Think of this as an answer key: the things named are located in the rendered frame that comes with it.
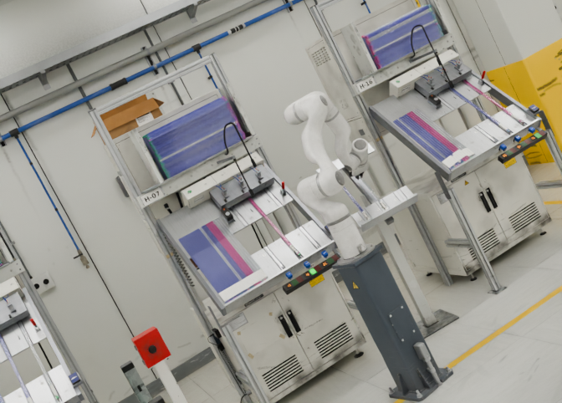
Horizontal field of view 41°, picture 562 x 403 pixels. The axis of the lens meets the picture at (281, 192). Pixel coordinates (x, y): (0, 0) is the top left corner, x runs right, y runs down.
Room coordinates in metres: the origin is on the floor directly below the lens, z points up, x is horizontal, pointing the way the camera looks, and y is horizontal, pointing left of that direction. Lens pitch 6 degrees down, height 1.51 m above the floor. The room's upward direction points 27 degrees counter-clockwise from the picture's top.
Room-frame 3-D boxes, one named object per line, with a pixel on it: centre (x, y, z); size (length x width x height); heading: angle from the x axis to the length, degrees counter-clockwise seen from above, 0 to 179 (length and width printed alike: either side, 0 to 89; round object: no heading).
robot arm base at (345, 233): (3.46, -0.18, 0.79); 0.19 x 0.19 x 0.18
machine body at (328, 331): (4.36, 0.38, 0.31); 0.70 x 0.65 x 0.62; 108
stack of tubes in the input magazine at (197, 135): (4.26, 0.29, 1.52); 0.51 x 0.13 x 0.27; 108
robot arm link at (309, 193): (3.48, -0.15, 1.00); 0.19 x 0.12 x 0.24; 57
